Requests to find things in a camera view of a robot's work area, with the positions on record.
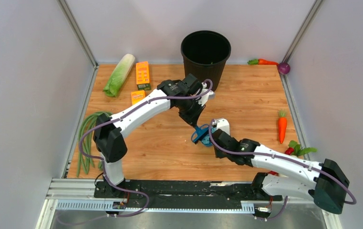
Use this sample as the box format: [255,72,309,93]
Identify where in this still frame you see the carrot toy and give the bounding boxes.
[277,110,288,144]
[247,58,279,65]

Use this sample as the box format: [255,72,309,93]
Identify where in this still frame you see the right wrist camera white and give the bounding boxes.
[212,118,230,135]

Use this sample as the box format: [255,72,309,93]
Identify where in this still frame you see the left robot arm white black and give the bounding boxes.
[93,74,213,198]

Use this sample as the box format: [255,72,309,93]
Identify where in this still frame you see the orange carton box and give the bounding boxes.
[135,61,151,91]

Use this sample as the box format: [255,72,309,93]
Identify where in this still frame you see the purple onion toy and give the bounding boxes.
[277,62,291,75]

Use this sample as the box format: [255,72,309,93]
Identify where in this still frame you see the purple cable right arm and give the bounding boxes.
[208,118,357,221]

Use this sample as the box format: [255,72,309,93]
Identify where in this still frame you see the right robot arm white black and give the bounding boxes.
[209,129,356,214]

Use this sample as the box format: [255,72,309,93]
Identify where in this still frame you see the blue hand brush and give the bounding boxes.
[191,124,209,144]

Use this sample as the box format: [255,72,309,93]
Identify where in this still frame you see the red chili pepper toy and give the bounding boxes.
[268,147,295,176]

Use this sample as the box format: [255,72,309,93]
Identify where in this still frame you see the green long beans bundle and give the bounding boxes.
[76,111,112,177]

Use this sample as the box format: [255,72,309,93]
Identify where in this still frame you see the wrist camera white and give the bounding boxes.
[197,80,215,106]
[212,118,230,135]

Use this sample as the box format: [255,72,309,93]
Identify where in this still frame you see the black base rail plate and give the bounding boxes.
[93,180,283,209]

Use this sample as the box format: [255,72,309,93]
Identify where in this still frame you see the white radish toy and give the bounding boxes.
[288,140,317,157]

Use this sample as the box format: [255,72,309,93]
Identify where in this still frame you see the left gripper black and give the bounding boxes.
[176,96,206,129]

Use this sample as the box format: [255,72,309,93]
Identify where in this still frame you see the carrot toy back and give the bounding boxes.
[247,58,279,65]

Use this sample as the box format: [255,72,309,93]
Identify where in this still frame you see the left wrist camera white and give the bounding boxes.
[197,80,215,106]

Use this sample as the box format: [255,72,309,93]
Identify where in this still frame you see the black plastic trash bin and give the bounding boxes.
[180,31,231,91]

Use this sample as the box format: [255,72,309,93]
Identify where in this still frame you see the yellow green sponge box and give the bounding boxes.
[131,90,146,105]

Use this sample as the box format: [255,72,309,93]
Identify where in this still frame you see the blue dustpan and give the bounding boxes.
[201,135,213,147]

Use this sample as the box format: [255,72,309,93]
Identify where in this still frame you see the napa cabbage toy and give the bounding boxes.
[103,53,135,97]

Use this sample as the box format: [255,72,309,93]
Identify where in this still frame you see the carrot toy right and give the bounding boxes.
[277,110,288,144]

